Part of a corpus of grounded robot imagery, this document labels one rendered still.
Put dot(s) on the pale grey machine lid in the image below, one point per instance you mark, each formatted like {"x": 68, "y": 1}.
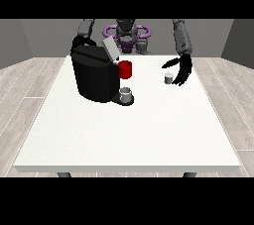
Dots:
{"x": 110, "y": 48}

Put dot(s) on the black coffee machine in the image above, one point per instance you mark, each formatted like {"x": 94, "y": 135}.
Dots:
{"x": 94, "y": 73}

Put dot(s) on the red pod holder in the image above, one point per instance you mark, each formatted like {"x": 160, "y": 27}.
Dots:
{"x": 125, "y": 69}

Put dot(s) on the small grey coffee pod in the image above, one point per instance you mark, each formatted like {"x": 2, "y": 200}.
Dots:
{"x": 169, "y": 77}

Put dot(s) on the small grey cup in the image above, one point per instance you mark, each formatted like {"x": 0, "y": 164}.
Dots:
{"x": 126, "y": 94}

